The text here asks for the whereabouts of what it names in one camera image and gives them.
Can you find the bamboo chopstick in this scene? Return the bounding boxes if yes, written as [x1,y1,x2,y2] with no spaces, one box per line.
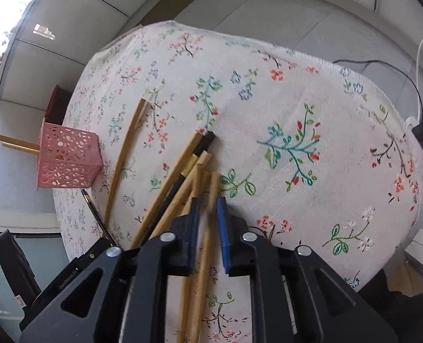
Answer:
[149,151,212,239]
[104,98,147,225]
[2,142,39,156]
[130,132,202,249]
[189,172,219,343]
[0,135,39,149]

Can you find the white kitchen cabinets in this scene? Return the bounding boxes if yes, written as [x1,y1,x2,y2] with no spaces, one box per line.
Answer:
[0,0,147,110]

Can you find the black chopstick gold band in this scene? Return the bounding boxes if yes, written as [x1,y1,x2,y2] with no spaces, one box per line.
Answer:
[140,132,216,246]
[81,189,117,246]

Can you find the pink perforated utensil holder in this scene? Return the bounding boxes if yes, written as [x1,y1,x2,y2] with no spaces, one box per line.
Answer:
[36,121,103,188]

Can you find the red waste basket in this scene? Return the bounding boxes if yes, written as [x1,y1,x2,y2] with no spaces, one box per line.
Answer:
[45,85,72,125]

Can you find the white power strip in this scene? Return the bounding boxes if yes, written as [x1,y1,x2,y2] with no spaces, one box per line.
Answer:
[404,116,420,130]

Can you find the black cable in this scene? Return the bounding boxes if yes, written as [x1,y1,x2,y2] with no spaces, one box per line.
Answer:
[332,58,423,195]

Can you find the white cable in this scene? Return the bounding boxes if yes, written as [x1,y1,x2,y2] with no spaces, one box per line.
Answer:
[414,17,423,123]

